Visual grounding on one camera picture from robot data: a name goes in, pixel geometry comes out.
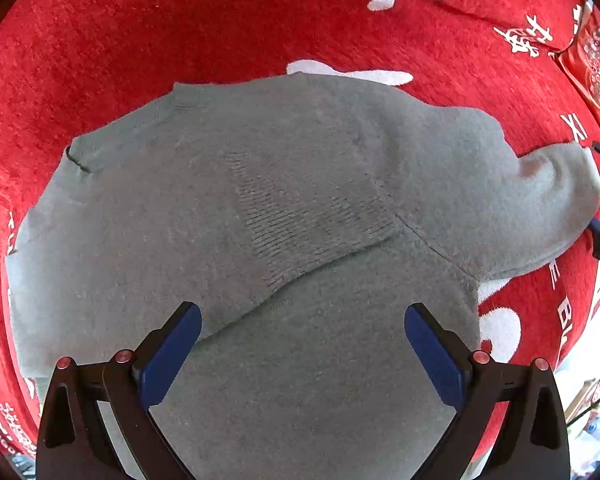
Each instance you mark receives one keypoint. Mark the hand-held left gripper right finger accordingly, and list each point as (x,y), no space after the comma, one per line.
(435,355)

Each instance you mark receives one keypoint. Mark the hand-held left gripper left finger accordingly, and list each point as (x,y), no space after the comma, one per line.
(172,355)

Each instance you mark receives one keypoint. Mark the grey knit sweater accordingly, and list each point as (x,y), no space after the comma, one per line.
(280,200)

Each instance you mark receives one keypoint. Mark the red printed blanket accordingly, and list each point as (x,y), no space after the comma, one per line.
(180,20)

